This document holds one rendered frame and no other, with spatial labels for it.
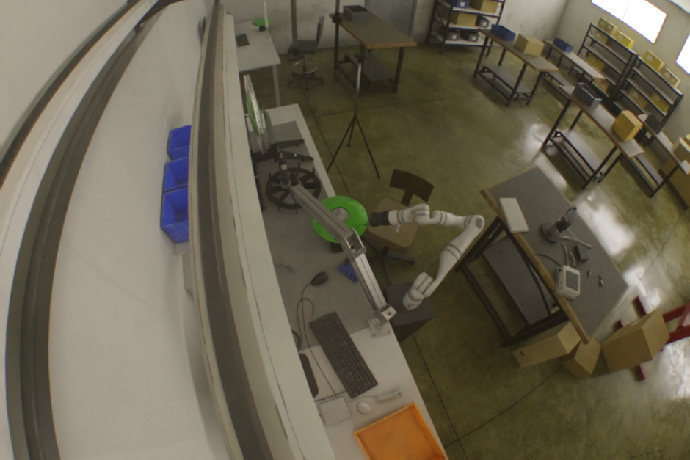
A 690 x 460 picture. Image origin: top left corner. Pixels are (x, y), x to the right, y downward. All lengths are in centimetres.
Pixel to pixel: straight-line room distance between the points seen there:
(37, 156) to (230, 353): 42
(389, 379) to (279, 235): 102
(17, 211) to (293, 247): 149
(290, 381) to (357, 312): 122
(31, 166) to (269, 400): 46
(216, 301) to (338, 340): 123
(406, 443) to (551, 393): 190
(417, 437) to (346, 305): 80
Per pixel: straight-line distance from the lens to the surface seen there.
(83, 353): 82
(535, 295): 288
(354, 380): 149
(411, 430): 157
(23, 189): 51
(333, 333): 152
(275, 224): 181
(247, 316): 33
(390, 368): 154
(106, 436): 84
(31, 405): 64
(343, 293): 160
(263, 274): 41
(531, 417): 304
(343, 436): 153
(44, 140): 57
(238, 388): 30
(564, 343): 243
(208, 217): 37
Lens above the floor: 242
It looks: 53 degrees down
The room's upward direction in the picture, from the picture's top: 5 degrees clockwise
